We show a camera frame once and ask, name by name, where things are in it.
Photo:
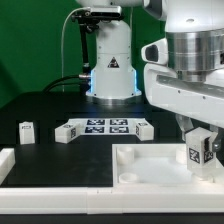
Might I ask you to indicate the white square tabletop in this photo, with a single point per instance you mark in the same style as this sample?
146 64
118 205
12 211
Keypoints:
159 165

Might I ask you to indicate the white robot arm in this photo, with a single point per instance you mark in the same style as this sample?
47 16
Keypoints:
184 69

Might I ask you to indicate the fiducial marker sheet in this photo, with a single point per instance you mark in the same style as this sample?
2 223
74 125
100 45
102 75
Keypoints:
107 126

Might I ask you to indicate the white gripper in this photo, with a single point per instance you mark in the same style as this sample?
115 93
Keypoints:
200 101

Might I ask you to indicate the black camera on stand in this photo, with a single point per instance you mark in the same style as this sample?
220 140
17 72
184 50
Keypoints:
88 20

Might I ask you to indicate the white obstacle fence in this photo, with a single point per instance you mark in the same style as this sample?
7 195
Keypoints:
124 198

